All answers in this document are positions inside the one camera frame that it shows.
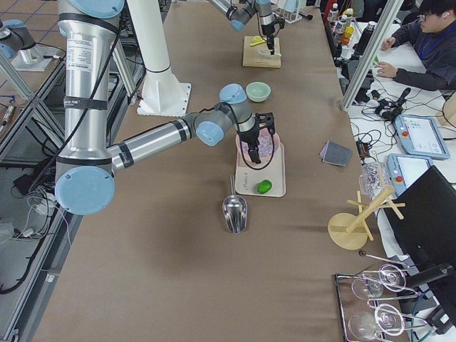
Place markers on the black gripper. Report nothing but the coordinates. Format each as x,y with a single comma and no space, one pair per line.
247,137
266,30

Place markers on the white ceramic spoon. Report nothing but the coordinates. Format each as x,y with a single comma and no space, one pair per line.
269,53

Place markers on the pink bowl of ice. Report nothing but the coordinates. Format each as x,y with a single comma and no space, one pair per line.
267,146

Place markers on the mint green bowl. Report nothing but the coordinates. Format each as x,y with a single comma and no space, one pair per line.
258,91

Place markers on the metal ice scoop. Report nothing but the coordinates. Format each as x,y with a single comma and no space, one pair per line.
235,209

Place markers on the yellow plastic knife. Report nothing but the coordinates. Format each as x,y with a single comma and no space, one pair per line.
257,43

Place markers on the wooden cutting board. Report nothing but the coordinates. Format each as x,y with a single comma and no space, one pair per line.
252,58

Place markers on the cream plastic tray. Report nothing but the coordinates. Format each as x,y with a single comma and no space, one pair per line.
247,179

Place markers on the pastel cup rack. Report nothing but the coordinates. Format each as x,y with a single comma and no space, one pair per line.
292,10

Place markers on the green lime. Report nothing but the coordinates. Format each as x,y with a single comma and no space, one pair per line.
263,187

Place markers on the grey folded cloth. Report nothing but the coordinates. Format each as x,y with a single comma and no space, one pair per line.
335,154

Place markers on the wooden cup tree stand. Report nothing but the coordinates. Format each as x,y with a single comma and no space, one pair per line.
352,232

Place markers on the blue teach pendant near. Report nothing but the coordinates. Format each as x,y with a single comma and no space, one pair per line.
404,170

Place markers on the blue teach pendant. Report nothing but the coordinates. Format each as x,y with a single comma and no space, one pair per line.
404,170
420,135

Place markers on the seated person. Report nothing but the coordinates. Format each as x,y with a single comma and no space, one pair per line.
433,39

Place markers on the blue teach pendant far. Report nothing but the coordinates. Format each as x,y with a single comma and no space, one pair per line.
420,135

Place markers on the black monitor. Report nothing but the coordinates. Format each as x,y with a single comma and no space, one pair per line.
427,231

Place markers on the wine glass rack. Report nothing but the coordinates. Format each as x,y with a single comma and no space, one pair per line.
368,302

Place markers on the aluminium frame post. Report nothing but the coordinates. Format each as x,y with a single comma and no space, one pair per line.
389,13

